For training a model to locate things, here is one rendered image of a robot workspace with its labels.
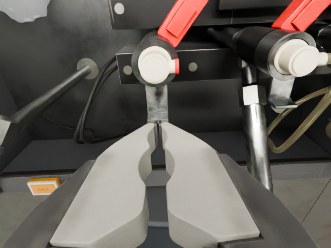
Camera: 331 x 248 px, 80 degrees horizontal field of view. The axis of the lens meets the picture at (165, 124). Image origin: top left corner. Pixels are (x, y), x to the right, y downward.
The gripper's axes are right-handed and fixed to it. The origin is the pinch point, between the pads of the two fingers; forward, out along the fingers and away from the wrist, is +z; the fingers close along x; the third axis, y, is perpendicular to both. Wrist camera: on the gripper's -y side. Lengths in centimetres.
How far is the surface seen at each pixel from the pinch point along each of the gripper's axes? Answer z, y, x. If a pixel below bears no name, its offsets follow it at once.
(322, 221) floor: 111, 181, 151
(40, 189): 14.9, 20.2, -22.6
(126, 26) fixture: 13.1, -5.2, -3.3
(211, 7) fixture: 13.0, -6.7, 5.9
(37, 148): 24.8, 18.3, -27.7
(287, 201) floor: 111, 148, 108
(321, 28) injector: 9.1, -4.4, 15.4
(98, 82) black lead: 12.0, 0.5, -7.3
